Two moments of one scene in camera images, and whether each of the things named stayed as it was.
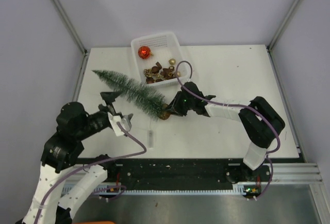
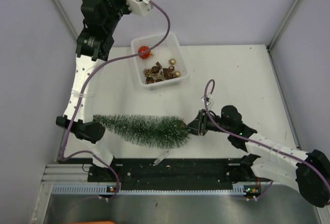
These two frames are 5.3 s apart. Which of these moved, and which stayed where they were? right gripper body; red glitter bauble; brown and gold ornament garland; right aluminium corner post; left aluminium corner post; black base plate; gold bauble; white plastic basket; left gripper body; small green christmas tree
Moved: small green christmas tree; left gripper body; right gripper body
Stayed: red glitter bauble; white plastic basket; gold bauble; black base plate; left aluminium corner post; right aluminium corner post; brown and gold ornament garland
